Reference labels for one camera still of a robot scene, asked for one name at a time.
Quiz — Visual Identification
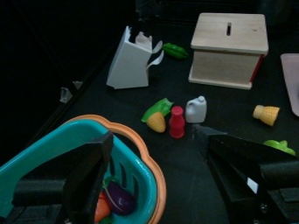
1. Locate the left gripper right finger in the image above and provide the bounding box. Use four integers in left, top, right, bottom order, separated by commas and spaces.
205, 134, 299, 224

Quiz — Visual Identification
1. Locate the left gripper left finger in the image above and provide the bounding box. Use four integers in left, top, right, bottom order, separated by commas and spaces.
61, 130, 117, 224

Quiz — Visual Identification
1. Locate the light green toy vegetable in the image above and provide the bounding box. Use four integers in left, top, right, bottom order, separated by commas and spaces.
262, 139, 298, 157

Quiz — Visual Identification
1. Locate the orange toy carrot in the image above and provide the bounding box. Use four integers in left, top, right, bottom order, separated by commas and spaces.
94, 192, 114, 224

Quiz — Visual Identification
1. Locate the purple toy eggplant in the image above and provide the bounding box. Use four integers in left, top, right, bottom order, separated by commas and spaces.
103, 180, 138, 216

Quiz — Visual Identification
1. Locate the teal basket with orange rim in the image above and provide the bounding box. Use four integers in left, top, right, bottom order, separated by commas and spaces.
0, 114, 169, 224

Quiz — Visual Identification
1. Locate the yellow toy corn piece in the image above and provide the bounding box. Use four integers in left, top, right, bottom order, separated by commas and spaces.
252, 104, 282, 127

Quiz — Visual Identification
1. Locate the white toy jug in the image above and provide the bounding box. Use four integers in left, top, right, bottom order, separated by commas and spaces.
183, 94, 210, 124

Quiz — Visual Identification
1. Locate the red toy bottle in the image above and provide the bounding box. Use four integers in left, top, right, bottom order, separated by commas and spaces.
169, 105, 188, 140

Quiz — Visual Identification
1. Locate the toy corn with green husk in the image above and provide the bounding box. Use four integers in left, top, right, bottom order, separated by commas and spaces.
141, 97, 175, 134

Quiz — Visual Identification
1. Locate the pink tray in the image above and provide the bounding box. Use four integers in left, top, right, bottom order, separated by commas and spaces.
280, 52, 299, 118

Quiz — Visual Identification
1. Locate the white toy knife block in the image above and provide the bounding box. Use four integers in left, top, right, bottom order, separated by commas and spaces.
106, 24, 165, 90

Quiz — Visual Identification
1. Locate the dark green toy pepper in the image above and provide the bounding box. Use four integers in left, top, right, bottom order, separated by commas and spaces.
162, 42, 190, 61

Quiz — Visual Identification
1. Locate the wooden box with red side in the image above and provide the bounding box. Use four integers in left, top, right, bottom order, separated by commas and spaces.
188, 11, 270, 91

